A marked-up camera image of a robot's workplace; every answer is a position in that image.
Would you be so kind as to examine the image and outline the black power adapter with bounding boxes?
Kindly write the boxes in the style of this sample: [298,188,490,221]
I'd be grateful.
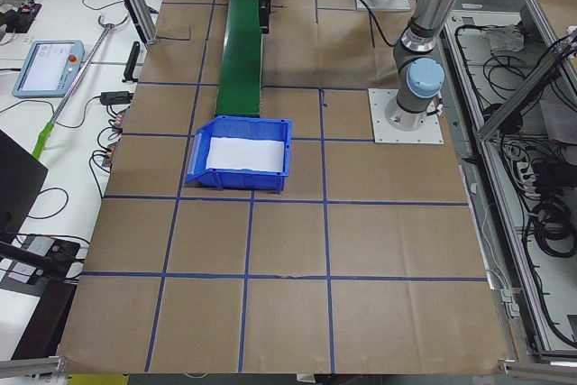
[99,91,133,105]

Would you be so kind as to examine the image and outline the black monitor corner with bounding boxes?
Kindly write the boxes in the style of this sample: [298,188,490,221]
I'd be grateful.
[1,131,48,244]

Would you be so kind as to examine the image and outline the green conveyor belt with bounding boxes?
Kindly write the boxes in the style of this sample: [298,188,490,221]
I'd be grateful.
[215,0,262,117]

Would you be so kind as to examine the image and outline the green handled reacher grabber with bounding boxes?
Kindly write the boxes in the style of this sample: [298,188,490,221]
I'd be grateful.
[32,15,129,160]

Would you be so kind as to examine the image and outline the teach pendant tablet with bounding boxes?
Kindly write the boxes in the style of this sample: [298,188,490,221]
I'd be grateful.
[12,40,85,98]

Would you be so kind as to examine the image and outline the white foam pad source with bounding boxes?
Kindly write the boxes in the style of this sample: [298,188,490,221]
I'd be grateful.
[206,137,285,172]

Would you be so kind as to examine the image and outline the blue source bin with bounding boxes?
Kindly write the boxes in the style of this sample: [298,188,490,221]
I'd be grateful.
[184,115,292,193]

